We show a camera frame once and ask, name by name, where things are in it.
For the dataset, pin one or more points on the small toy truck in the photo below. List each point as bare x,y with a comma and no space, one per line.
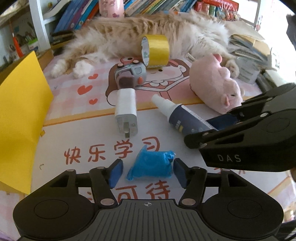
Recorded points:
130,75

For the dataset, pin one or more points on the white tall charger plug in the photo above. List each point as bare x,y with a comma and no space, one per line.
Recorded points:
126,112

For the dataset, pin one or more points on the yellow cardboard box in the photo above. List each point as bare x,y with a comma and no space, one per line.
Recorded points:
25,101

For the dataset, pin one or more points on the pink checkered tablecloth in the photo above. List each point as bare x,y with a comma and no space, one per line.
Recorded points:
80,132

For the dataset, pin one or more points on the red tassel ornament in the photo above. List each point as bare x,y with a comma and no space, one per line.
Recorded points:
17,47

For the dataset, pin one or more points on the pink plush pig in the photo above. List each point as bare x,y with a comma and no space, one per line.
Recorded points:
212,83

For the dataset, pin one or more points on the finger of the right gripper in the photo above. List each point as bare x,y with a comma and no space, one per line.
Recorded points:
275,100
219,136

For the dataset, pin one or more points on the pink cartoon cup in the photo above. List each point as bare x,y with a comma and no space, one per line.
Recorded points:
111,8

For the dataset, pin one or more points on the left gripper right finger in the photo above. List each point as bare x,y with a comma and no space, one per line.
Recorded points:
192,180

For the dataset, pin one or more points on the fluffy orange white cat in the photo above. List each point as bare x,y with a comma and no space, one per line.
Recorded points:
102,39

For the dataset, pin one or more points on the stack of papers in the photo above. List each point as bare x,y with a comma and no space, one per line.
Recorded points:
256,61

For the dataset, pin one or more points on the yellow tape roll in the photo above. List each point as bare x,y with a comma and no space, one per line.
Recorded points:
155,51

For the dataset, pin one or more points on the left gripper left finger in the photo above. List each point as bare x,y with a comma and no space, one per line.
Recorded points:
103,180

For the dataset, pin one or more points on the white bookshelf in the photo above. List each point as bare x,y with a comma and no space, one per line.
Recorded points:
79,13

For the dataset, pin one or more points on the blue bag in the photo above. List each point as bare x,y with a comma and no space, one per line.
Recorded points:
152,164

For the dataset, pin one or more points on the navy spray bottle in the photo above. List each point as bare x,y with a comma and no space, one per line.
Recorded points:
180,117

